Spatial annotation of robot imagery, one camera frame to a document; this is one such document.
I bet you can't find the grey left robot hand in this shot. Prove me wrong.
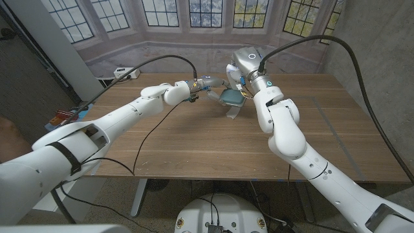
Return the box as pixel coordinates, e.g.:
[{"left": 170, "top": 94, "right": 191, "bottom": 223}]
[{"left": 189, "top": 75, "right": 232, "bottom": 106}]

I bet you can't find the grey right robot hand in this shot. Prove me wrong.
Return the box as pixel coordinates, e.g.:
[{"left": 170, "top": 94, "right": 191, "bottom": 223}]
[{"left": 225, "top": 47, "right": 274, "bottom": 95}]

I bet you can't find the teal zippered case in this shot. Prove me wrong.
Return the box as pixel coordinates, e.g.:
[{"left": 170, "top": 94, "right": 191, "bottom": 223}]
[{"left": 219, "top": 88, "right": 246, "bottom": 106}]

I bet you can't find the white gauze bandage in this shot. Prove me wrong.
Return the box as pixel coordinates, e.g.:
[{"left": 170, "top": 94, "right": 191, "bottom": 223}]
[{"left": 225, "top": 63, "right": 246, "bottom": 120}]

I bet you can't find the printed bay window backdrop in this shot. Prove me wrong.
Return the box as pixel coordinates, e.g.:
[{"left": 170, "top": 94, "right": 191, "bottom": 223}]
[{"left": 40, "top": 0, "right": 345, "bottom": 78}]

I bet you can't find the white power strip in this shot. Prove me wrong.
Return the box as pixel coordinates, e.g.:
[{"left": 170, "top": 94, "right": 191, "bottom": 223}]
[{"left": 113, "top": 67, "right": 141, "bottom": 80}]

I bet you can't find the black floor fan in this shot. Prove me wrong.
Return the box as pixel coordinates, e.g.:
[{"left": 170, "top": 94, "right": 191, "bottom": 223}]
[{"left": 145, "top": 179, "right": 170, "bottom": 192}]

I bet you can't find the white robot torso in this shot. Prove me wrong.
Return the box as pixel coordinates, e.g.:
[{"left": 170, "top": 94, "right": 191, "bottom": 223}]
[{"left": 174, "top": 193, "right": 268, "bottom": 233}]

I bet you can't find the blue box with items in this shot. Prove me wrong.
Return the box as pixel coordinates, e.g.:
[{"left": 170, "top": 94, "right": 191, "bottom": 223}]
[{"left": 44, "top": 102, "right": 94, "bottom": 132}]

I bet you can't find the grey metal table leg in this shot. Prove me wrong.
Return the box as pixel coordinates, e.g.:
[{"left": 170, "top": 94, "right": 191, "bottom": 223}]
[
  {"left": 294, "top": 181, "right": 316, "bottom": 223},
  {"left": 130, "top": 179, "right": 149, "bottom": 218}
]

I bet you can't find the red box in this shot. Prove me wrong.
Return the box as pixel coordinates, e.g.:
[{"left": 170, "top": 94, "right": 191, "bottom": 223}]
[{"left": 55, "top": 110, "right": 80, "bottom": 121}]

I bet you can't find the white floor platform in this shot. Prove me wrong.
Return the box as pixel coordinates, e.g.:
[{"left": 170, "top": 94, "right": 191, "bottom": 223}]
[{"left": 32, "top": 177, "right": 107, "bottom": 223}]

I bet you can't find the white robot body edge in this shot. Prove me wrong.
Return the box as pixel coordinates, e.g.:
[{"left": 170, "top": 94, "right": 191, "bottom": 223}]
[{"left": 0, "top": 224, "right": 132, "bottom": 233}]

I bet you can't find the person's bare leg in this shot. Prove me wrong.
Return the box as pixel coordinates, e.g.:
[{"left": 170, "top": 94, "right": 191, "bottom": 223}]
[{"left": 0, "top": 115, "right": 33, "bottom": 162}]

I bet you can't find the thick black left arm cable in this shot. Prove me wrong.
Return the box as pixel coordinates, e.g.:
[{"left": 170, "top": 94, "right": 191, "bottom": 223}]
[{"left": 63, "top": 54, "right": 198, "bottom": 126}]

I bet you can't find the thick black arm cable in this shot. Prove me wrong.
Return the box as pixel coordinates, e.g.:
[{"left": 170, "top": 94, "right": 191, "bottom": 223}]
[
  {"left": 63, "top": 54, "right": 198, "bottom": 126},
  {"left": 257, "top": 34, "right": 414, "bottom": 184}
]

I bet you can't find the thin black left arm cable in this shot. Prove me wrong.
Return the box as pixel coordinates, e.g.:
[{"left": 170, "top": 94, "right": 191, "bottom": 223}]
[{"left": 60, "top": 102, "right": 180, "bottom": 233}]

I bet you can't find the black power strip cord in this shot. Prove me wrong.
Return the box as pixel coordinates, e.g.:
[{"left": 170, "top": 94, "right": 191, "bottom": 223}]
[{"left": 106, "top": 74, "right": 133, "bottom": 87}]

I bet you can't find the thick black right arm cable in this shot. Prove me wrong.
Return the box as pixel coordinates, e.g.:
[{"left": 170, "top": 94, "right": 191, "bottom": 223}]
[{"left": 257, "top": 34, "right": 414, "bottom": 184}]

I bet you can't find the black torso cable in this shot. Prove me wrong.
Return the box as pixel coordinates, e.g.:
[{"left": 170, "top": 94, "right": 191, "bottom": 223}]
[{"left": 193, "top": 193, "right": 221, "bottom": 227}]

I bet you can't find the white floor cable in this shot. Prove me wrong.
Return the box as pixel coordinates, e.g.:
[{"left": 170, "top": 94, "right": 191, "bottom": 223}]
[{"left": 248, "top": 181, "right": 288, "bottom": 227}]

